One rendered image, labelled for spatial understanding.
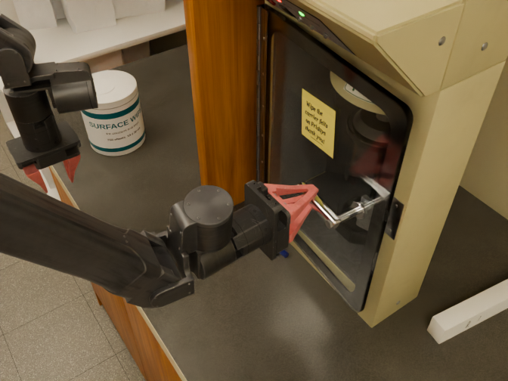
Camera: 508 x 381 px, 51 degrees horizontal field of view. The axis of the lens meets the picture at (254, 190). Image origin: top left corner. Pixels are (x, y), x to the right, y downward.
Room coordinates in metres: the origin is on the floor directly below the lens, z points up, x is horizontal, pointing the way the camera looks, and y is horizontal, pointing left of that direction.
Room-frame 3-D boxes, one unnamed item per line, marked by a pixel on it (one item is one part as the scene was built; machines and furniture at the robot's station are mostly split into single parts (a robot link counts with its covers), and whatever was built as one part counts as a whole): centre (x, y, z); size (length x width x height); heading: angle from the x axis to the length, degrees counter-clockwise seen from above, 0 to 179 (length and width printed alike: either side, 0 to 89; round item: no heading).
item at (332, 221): (0.51, -0.10, 1.20); 0.10 x 0.05 x 0.03; 31
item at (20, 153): (0.66, 0.34, 1.21); 0.10 x 0.07 x 0.07; 125
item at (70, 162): (0.67, 0.33, 1.14); 0.07 x 0.07 x 0.09; 35
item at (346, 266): (0.59, -0.09, 1.19); 0.30 x 0.01 x 0.40; 31
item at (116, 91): (0.97, 0.32, 1.01); 0.13 x 0.13 x 0.15
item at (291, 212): (0.50, -0.05, 1.20); 0.09 x 0.07 x 0.07; 126
